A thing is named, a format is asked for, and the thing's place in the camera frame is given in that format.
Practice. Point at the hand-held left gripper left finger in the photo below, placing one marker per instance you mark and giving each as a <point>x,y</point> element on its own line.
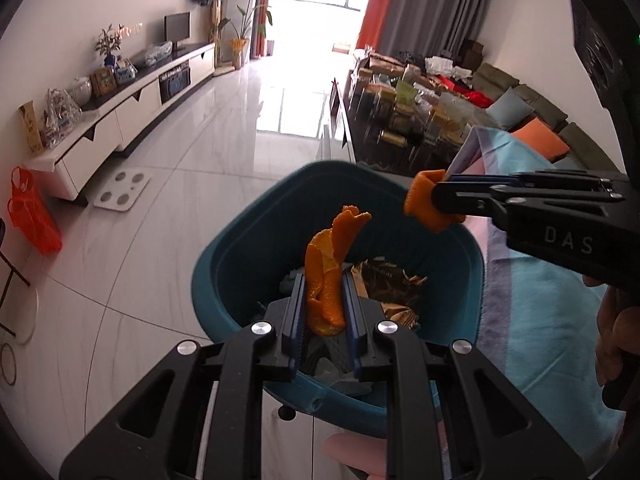
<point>299,320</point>

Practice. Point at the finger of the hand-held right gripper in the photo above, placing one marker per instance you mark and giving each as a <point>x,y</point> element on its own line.
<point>470,178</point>
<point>475,200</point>

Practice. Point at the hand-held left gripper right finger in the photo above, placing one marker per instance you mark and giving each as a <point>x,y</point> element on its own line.
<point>351,320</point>

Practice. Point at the gold snack wrapper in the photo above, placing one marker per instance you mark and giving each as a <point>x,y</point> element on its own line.
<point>402,317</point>
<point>395,282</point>

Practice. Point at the small orange peel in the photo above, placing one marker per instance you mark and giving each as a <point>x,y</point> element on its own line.
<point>422,200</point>

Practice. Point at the large orange peel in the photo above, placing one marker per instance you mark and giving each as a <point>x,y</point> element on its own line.
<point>327,270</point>

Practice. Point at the teal plastic trash bin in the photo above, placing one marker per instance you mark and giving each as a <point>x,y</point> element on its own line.
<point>250,260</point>

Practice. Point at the person's right hand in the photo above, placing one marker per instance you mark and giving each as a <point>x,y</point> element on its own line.
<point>620,340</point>

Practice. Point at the teal grey printed blanket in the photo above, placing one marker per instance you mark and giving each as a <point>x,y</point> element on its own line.
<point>540,310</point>

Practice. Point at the blue-grey cushion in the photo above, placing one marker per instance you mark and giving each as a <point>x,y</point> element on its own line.
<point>510,110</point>

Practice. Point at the orange cushion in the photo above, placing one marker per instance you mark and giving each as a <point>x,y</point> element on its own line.
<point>542,140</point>

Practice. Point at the group of food jars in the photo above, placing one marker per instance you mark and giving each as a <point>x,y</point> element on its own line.
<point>410,110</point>

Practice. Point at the pile of clothes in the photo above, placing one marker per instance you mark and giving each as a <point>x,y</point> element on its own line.
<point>450,77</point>

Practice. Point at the green sofa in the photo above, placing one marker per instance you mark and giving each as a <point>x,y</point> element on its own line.
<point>550,110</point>

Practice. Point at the dark brown boxes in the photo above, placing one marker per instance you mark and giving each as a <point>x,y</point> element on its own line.
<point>471,52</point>

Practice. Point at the coffee table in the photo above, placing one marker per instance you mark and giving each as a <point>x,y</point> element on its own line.
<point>345,125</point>

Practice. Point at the orange and grey curtain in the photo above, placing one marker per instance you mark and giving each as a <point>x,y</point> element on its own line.
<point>430,5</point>

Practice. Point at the white bathroom scale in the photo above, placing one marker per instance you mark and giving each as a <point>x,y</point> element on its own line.
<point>122,190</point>

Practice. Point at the small waste can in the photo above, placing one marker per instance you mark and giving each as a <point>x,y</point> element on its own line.
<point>269,47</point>

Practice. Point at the tall leafy plant yellow pot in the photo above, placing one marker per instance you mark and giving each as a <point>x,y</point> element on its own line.
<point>239,50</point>

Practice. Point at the white black TV cabinet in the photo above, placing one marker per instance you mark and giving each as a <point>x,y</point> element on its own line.
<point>130,115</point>

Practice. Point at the striped narrow curtain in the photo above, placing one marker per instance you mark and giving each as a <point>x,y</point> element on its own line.
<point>262,10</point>

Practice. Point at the red plastic bag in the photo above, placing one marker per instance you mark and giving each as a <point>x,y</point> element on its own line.
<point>37,215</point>

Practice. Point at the black plant stand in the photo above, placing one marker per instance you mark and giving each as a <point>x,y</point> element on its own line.
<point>10,270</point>

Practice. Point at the clear plastic bag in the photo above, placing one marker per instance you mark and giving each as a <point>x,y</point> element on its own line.
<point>159,55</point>

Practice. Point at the blue white porcelain bowl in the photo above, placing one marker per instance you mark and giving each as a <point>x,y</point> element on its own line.
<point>126,74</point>

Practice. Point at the black monitor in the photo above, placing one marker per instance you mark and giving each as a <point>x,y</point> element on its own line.
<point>177,30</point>

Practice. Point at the white ceramic jar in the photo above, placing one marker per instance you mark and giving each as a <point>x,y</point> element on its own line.
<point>81,91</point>

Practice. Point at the tall yellow box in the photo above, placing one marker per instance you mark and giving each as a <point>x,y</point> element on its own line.
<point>31,127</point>

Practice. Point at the small plant blue vase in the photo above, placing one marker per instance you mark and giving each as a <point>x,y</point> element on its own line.
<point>107,45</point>

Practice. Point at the picture frame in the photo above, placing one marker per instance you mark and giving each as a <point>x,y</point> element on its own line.
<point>103,81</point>

